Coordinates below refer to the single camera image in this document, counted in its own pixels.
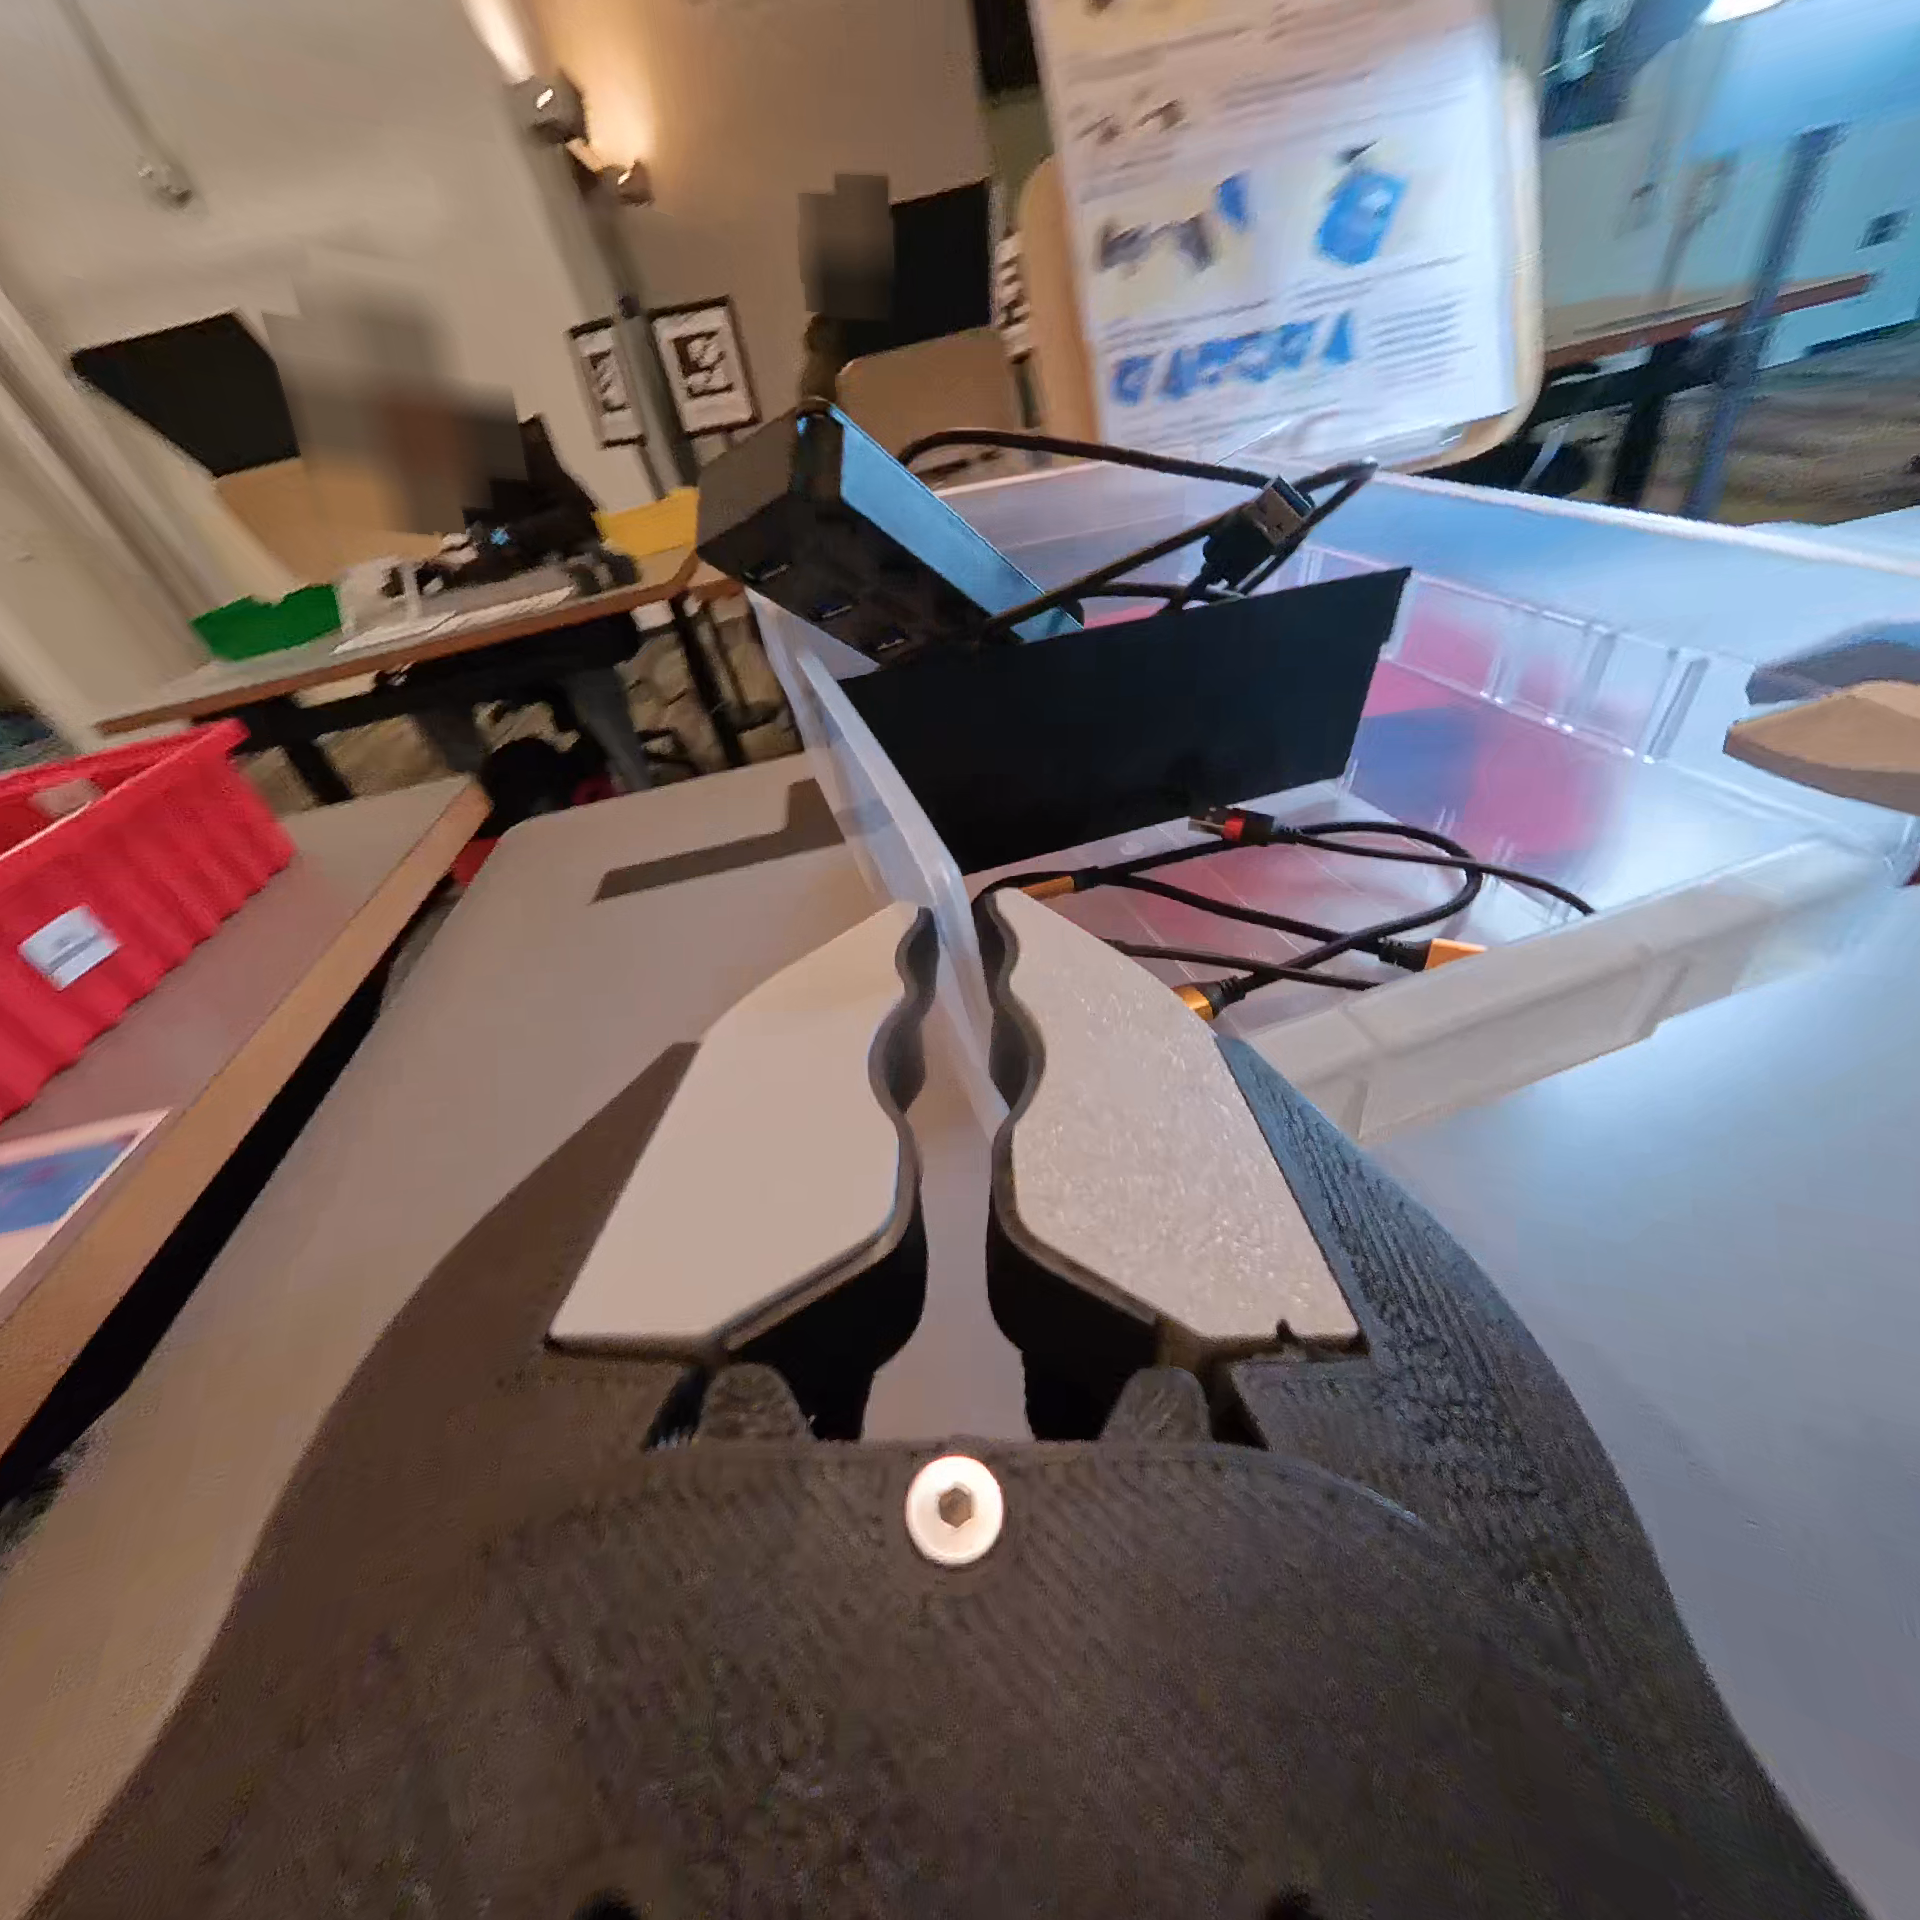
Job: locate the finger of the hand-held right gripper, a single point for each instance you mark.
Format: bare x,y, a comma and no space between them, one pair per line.
1844,744

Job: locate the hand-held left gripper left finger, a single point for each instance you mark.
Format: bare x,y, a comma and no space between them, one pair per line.
750,1185

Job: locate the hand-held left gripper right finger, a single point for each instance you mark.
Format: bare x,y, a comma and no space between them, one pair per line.
1171,1172

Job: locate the clear plastic bin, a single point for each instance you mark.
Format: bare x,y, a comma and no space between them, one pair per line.
1500,1037

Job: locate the black box usb hub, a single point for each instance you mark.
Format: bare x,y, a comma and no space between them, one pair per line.
780,510

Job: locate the wooden table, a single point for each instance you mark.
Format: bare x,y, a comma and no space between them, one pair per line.
299,961
495,622
1695,322

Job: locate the black bin divider panel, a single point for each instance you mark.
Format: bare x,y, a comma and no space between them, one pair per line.
1126,720

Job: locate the yellow paper pad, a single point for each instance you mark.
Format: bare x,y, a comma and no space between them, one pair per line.
652,528

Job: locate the red ribbed crate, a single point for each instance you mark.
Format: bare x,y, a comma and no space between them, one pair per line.
150,901

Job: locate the black desk equipment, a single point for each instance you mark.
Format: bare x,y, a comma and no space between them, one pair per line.
524,541

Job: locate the blue and red paper sheet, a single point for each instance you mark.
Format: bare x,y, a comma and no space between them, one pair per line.
60,1185

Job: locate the green plastic bin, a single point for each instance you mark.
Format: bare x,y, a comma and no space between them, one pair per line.
270,622

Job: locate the framed marker picture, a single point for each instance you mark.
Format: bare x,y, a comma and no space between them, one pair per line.
608,383
699,365

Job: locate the plain wooden clipboard stand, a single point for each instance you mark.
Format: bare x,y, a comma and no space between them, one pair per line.
930,389

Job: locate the clipboard stand with black sheet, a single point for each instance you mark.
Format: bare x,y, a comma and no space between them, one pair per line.
182,389

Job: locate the wall spotlight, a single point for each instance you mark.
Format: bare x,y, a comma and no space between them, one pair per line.
626,184
552,109

